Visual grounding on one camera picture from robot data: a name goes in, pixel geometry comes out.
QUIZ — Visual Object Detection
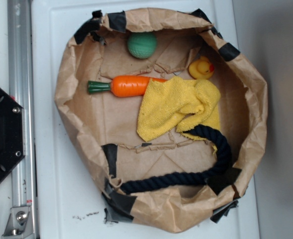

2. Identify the yellow towel cloth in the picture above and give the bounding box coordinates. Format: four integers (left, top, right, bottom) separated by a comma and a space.
137, 76, 221, 141

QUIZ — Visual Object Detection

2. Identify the metal corner bracket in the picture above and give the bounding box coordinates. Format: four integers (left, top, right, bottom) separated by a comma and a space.
1, 206, 37, 239

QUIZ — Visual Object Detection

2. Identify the brown paper bag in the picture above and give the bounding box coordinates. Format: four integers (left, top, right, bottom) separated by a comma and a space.
55, 8, 268, 233

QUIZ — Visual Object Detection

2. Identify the white tray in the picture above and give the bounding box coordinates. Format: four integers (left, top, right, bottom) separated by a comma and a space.
31, 0, 260, 239

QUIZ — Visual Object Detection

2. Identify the orange toy carrot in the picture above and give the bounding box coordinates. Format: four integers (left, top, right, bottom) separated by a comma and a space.
87, 76, 166, 98

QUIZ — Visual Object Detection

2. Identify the dark blue rope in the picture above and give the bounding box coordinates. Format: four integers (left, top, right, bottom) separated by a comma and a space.
121, 124, 233, 195

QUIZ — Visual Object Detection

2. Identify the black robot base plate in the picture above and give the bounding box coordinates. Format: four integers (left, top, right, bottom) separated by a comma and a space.
0, 88, 24, 183

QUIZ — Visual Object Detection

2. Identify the aluminium rail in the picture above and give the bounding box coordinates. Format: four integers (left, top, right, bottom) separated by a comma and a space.
7, 0, 37, 207

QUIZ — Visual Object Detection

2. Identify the green rubber ball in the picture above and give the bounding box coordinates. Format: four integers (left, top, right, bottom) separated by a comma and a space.
127, 32, 157, 59

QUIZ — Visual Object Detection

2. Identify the yellow rubber duck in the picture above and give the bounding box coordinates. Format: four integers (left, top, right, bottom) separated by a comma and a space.
188, 56, 215, 80

